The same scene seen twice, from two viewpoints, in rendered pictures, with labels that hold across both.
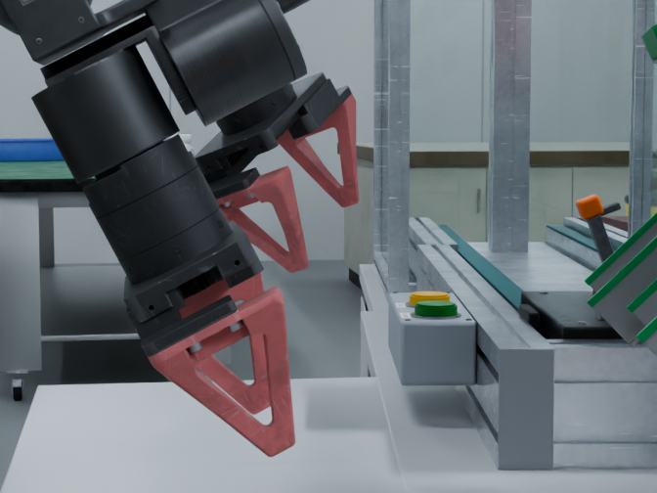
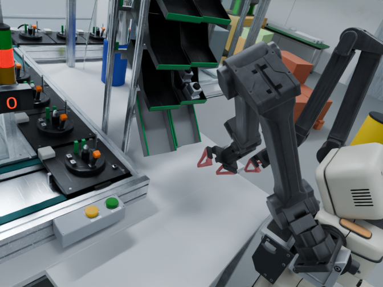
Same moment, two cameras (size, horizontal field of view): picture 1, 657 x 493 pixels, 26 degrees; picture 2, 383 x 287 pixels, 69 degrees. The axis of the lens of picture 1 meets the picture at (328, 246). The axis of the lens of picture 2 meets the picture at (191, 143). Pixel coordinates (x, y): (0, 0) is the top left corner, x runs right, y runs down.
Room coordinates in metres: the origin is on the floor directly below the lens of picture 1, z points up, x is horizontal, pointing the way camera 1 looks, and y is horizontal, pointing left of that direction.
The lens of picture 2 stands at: (1.69, 0.44, 1.68)
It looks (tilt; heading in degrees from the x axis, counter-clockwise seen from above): 33 degrees down; 218
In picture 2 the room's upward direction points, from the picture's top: 17 degrees clockwise
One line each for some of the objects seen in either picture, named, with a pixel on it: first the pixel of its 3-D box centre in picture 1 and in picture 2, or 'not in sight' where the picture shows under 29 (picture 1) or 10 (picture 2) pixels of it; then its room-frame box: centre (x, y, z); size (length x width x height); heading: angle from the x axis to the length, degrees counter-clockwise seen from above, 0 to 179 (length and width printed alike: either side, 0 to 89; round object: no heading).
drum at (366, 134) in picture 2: not in sight; (370, 136); (-2.57, 0.04, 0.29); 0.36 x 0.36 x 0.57
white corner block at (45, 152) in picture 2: not in sight; (46, 154); (1.41, -0.41, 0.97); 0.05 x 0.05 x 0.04; 1
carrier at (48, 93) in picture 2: not in sight; (32, 91); (1.31, -0.82, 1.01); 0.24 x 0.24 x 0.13; 1
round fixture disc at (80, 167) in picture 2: not in sight; (85, 160); (1.31, -0.32, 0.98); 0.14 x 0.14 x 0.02
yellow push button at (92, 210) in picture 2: (429, 303); (91, 212); (1.39, -0.10, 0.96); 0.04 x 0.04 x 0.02
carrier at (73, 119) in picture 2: not in sight; (55, 118); (1.31, -0.57, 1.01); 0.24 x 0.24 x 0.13; 1
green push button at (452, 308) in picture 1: (435, 313); (111, 203); (1.32, -0.10, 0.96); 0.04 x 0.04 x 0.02
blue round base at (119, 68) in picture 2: not in sight; (114, 62); (0.72, -1.12, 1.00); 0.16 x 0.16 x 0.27
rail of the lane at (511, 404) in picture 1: (470, 322); (17, 235); (1.58, -0.16, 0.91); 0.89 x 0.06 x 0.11; 1
